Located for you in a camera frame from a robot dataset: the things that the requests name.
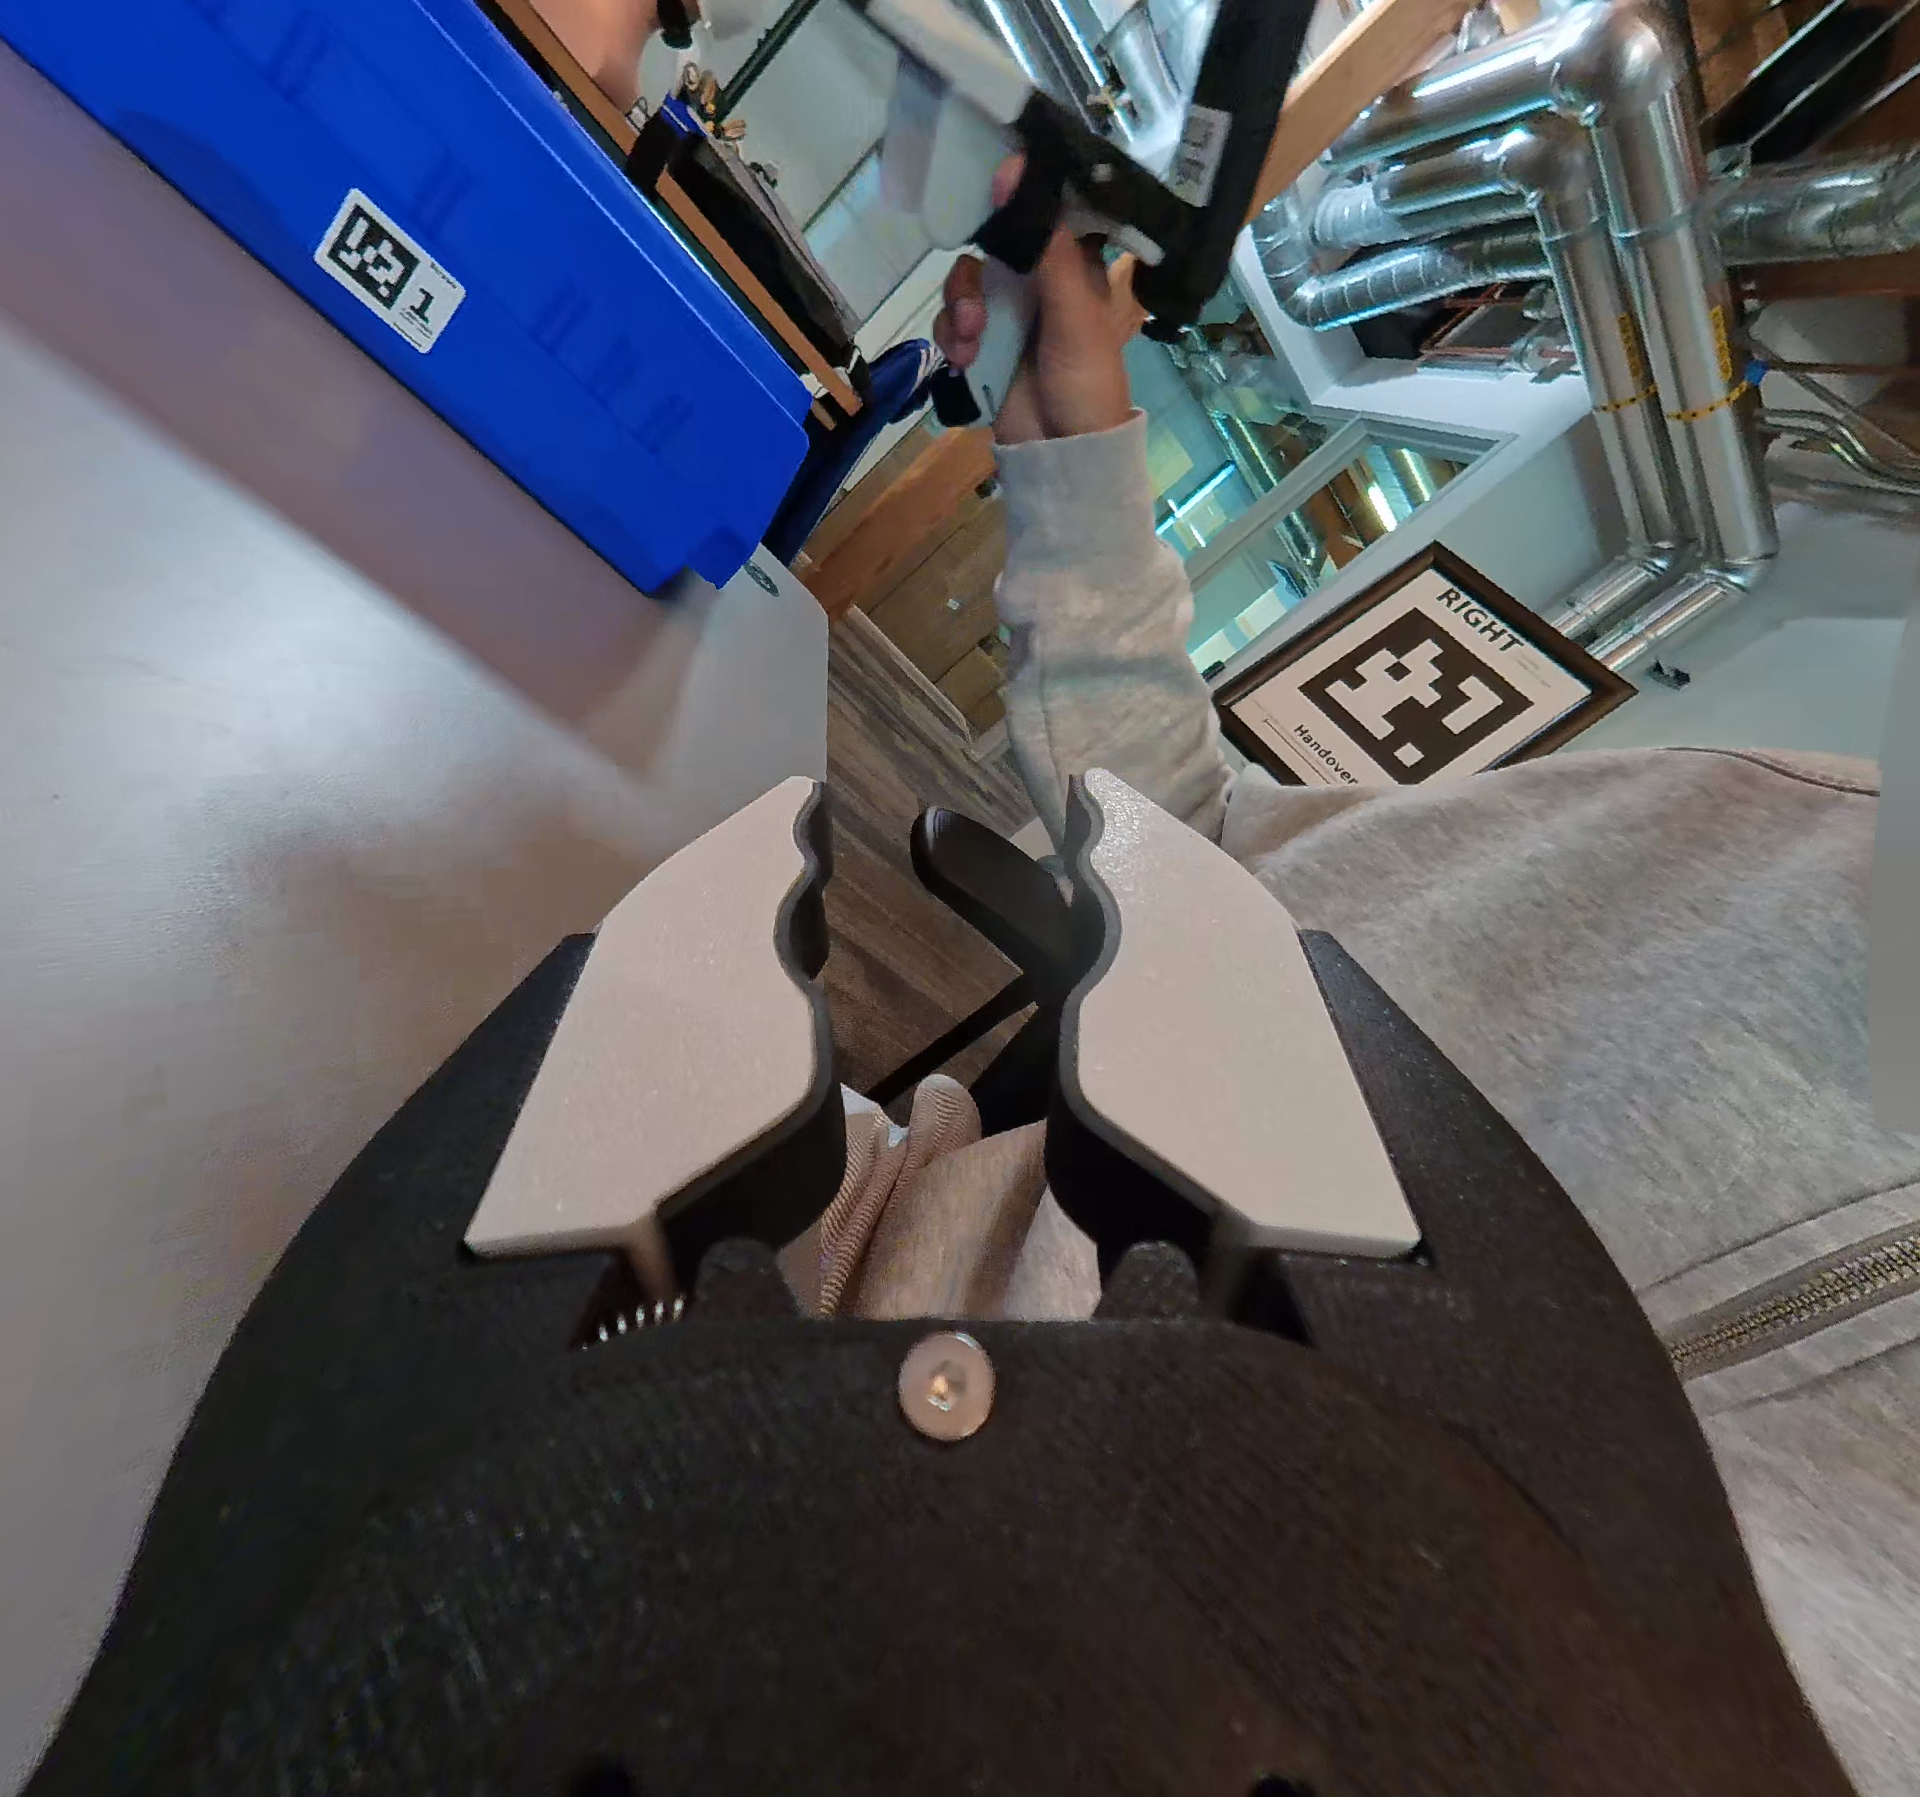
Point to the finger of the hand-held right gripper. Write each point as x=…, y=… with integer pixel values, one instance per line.
x=947, y=176
x=947, y=51

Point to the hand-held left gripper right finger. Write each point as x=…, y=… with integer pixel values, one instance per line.
x=1238, y=1077

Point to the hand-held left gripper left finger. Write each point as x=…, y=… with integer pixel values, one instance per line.
x=660, y=1062

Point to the blue plastic bin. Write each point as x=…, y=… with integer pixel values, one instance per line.
x=449, y=147

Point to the person's right hand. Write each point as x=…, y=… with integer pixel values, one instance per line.
x=1081, y=357

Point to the dark grey bag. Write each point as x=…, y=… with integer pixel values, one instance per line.
x=752, y=238

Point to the blue jacket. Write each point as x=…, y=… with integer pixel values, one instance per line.
x=887, y=387

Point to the person's striped shirt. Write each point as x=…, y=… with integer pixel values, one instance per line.
x=887, y=1183

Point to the person's beige pants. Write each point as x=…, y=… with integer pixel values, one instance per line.
x=1004, y=1227

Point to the person's grey sweatshirt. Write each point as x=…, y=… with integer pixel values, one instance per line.
x=1577, y=1001

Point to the wooden edged desk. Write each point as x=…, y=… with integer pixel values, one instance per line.
x=601, y=131

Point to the framed marker sign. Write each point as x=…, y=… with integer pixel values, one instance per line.
x=1426, y=687

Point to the silver duct pipes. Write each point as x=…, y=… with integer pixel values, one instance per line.
x=1620, y=176

